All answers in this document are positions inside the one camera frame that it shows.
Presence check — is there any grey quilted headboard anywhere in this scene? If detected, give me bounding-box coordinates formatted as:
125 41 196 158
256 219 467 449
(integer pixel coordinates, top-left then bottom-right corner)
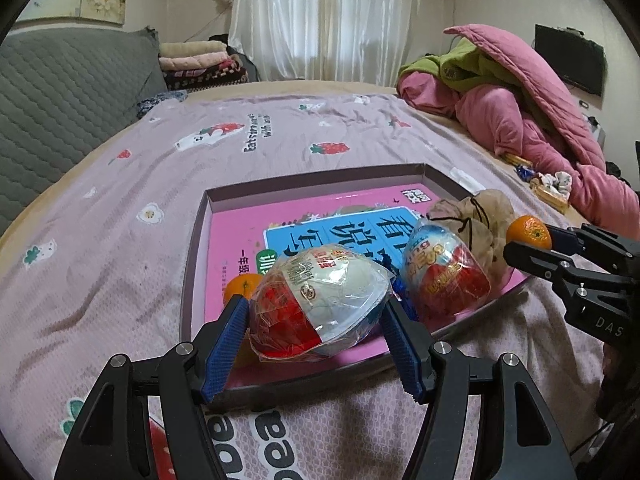
0 27 168 236

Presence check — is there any pink quilt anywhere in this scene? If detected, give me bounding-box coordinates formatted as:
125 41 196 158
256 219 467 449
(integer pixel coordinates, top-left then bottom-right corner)
396 24 640 238

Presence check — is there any stack of folded blankets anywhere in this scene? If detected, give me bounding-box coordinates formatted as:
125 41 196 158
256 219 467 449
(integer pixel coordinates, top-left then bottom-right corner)
159 40 248 92

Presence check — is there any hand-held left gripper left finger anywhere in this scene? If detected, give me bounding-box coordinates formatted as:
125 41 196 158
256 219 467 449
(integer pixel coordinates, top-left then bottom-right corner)
52 294 251 480

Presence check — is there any white sheer curtain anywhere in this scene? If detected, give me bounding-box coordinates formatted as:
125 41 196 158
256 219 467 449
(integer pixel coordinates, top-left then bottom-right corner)
229 0 423 86

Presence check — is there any black wall television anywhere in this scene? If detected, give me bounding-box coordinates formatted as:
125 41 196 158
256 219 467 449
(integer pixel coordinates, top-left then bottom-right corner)
535 23 605 96

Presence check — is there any dark patterned cloth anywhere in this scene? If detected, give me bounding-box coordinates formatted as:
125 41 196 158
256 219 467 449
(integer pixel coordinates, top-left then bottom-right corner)
136 90 188 118

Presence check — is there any green blanket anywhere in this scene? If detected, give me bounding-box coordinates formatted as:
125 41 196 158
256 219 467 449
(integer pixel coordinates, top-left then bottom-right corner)
400 37 516 93

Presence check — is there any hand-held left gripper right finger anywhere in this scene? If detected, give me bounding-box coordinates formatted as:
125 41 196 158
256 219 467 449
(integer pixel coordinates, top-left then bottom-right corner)
382 297 581 480

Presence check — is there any white hair scrunchie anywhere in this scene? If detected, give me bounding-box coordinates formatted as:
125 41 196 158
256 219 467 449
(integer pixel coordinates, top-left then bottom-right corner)
537 171 573 193

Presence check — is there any orange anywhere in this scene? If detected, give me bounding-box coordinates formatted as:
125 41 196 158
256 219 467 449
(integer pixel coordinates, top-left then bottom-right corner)
222 272 263 368
506 215 552 251

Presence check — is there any beige mesh pouch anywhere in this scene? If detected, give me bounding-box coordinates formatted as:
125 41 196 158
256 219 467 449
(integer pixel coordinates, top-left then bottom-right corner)
425 189 518 281

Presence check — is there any grey cardboard box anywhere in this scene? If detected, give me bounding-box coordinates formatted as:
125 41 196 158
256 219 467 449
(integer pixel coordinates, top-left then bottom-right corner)
179 162 531 391

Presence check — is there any toy egg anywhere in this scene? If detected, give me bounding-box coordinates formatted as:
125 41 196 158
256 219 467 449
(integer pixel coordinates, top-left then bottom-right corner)
248 242 392 363
402 215 492 318

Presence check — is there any strawberry printed blanket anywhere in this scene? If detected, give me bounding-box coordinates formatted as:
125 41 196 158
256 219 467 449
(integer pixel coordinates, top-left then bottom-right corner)
0 92 616 480

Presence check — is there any pink book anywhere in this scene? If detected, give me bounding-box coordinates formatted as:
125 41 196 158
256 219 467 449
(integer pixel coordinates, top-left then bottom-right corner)
204 185 528 361

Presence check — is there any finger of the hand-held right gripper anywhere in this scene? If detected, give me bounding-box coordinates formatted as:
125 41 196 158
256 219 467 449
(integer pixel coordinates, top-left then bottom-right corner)
504 241 576 286
550 227 588 256

